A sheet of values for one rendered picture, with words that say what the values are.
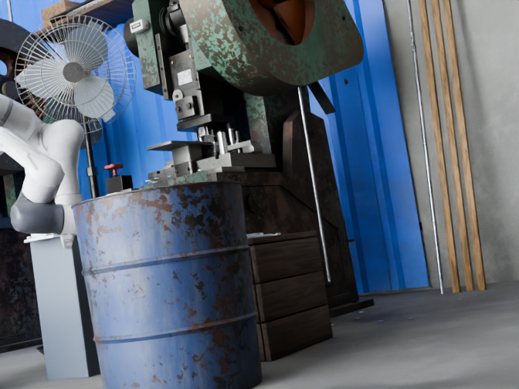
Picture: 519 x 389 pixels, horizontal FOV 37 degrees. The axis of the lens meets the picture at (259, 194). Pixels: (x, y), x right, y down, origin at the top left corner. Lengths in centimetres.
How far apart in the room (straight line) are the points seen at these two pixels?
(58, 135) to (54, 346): 68
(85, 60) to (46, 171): 180
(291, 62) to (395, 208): 128
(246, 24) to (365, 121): 140
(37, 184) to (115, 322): 58
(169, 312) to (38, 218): 63
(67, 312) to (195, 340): 91
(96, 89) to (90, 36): 26
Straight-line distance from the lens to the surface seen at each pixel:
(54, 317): 263
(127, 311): 176
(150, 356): 176
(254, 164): 311
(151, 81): 332
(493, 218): 388
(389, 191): 405
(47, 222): 223
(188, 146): 310
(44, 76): 398
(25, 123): 263
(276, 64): 295
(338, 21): 345
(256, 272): 221
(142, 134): 510
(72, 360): 260
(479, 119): 390
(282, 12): 322
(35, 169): 222
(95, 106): 393
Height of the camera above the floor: 30
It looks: 4 degrees up
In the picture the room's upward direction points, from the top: 9 degrees counter-clockwise
